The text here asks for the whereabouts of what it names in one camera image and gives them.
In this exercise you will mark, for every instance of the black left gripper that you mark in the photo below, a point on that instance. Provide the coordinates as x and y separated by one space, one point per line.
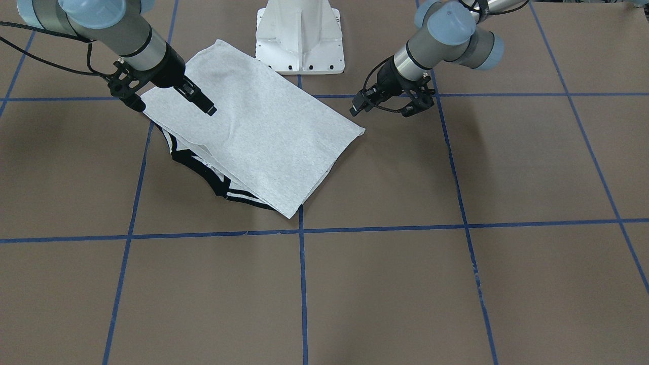
389 79

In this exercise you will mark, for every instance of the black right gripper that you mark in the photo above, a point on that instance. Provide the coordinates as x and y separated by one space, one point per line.
170 69

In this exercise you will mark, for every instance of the grey cartoon print t-shirt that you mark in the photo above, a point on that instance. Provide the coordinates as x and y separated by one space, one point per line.
268 136

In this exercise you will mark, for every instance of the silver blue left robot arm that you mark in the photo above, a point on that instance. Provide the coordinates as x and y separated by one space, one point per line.
447 31

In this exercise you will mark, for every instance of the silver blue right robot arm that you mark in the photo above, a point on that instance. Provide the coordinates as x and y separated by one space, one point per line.
144 55

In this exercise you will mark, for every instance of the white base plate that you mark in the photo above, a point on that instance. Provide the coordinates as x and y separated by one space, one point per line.
300 38

